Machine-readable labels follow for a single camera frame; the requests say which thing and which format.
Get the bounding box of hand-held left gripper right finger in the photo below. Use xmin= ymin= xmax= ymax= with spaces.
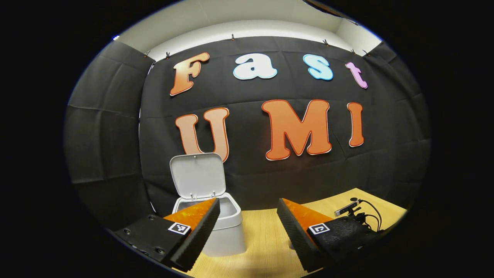
xmin=277 ymin=198 xmax=382 ymax=273

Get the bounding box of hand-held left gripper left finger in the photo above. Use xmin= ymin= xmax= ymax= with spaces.
xmin=115 ymin=198 xmax=221 ymax=273

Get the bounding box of white desktop garbage bin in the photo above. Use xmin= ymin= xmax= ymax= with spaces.
xmin=170 ymin=153 xmax=247 ymax=257

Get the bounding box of wooden desktop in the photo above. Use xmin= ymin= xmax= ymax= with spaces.
xmin=176 ymin=188 xmax=408 ymax=278

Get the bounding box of black backdrop cloth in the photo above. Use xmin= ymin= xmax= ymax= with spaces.
xmin=64 ymin=36 xmax=432 ymax=232

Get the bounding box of small camera on tripod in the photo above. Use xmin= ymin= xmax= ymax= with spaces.
xmin=335 ymin=198 xmax=365 ymax=224

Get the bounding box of black cable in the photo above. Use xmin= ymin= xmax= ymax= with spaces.
xmin=361 ymin=200 xmax=383 ymax=232

